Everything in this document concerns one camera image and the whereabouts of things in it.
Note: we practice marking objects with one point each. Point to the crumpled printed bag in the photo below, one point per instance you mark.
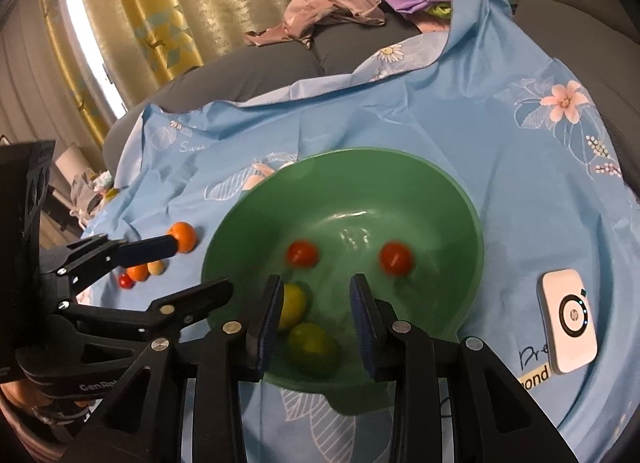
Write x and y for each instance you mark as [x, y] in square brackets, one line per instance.
[91, 189]

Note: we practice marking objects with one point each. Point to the blue floral cloth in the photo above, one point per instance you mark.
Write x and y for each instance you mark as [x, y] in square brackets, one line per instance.
[450, 143]

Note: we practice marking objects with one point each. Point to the small red cherry tomato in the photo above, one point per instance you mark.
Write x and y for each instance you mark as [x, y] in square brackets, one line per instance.
[126, 281]

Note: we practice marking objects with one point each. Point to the yellow-green cloth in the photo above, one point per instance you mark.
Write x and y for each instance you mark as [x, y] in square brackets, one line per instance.
[440, 10]

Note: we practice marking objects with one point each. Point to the orange mandarin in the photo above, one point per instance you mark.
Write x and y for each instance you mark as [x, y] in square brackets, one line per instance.
[183, 237]

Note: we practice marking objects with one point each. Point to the green lime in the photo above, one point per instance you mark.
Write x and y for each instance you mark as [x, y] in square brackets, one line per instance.
[314, 349]

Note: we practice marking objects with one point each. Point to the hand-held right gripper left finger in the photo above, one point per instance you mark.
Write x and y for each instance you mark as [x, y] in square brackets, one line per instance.
[269, 328]

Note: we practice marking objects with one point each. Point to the white pocket router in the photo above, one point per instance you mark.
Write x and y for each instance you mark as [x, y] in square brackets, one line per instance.
[570, 323]

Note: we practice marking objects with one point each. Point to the window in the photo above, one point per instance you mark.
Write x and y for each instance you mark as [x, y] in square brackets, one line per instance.
[92, 38]

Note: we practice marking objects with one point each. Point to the yellow-green lime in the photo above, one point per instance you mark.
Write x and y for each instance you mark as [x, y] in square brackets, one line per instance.
[294, 307]

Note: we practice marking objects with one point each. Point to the grey sofa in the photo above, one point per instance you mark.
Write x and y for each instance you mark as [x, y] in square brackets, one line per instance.
[280, 68]

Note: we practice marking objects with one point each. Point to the yellow patterned curtain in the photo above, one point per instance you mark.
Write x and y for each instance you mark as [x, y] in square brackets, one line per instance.
[150, 28]

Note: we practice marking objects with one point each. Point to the pale yellow small fruit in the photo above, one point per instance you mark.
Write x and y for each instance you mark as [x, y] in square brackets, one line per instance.
[156, 267]

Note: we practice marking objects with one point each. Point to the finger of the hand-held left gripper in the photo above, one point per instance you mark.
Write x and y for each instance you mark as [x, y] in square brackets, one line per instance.
[147, 250]
[165, 310]

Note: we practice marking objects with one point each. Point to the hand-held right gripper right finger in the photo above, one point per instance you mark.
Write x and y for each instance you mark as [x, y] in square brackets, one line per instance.
[362, 330]

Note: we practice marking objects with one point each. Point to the pink garment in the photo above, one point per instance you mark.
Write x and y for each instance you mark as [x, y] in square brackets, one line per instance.
[325, 8]

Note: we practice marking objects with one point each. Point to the green plastic bowl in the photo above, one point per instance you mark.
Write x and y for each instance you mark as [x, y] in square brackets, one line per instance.
[350, 193]

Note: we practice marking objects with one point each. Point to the person's left hand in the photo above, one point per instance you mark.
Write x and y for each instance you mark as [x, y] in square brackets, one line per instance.
[22, 393]

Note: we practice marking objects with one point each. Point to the white paper roll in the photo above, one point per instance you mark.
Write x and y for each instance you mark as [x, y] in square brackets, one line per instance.
[69, 159]

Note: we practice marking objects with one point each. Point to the small orange kumquat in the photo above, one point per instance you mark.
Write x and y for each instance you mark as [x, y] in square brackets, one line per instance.
[137, 272]

